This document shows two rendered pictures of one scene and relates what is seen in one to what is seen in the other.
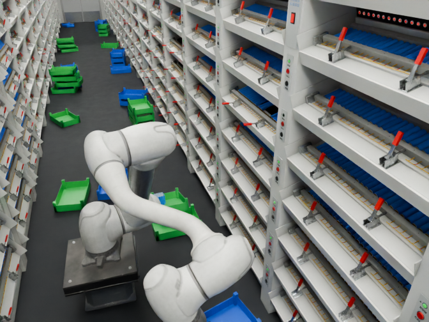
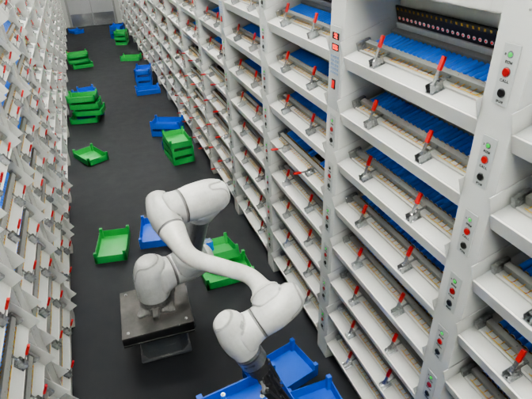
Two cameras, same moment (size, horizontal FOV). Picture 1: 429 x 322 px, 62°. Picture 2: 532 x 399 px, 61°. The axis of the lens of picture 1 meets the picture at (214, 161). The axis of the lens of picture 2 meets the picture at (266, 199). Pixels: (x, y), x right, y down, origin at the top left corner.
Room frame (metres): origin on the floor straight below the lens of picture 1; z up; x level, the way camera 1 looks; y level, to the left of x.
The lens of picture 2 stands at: (-0.35, 0.01, 1.86)
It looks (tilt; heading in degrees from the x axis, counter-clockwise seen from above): 32 degrees down; 359
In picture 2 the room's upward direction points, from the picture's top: 2 degrees counter-clockwise
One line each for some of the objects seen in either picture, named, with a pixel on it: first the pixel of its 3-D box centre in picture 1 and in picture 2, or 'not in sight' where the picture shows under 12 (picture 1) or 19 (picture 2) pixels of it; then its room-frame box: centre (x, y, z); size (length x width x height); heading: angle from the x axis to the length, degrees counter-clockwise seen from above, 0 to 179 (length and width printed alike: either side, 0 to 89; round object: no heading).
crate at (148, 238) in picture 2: (113, 183); (155, 229); (2.28, 0.77, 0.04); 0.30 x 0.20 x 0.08; 9
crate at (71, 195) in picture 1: (73, 193); (112, 243); (2.14, 1.03, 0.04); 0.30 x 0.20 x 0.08; 9
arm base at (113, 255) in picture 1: (101, 249); (155, 301); (1.31, 0.55, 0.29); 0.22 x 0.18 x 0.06; 10
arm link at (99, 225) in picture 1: (98, 224); (152, 275); (1.33, 0.55, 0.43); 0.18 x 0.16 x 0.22; 121
